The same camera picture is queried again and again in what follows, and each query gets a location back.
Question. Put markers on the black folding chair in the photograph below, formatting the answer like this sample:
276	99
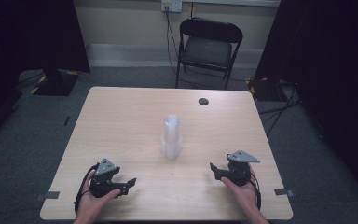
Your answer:
209	49

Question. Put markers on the person's left hand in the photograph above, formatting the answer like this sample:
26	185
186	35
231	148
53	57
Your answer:
91	203

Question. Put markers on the stack of clear plastic cups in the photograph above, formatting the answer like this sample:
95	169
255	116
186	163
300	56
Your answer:
171	140

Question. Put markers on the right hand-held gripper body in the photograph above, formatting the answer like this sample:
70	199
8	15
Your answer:
238	174

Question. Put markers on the grey tape strip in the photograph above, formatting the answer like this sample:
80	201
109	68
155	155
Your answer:
50	195
283	192

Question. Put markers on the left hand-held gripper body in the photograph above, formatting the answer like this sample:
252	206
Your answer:
101	183

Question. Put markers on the person's right hand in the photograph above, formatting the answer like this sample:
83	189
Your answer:
248	197

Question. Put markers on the black pen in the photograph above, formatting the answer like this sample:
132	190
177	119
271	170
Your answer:
66	120

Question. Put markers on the black curtain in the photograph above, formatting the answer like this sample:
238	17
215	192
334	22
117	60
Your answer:
28	37
332	77

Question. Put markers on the black stand base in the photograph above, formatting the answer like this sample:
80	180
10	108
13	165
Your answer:
57	82
265	90

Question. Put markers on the white wall socket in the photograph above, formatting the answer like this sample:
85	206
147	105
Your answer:
172	5

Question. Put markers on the black table grommet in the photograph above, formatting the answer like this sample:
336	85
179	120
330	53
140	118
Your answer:
203	101

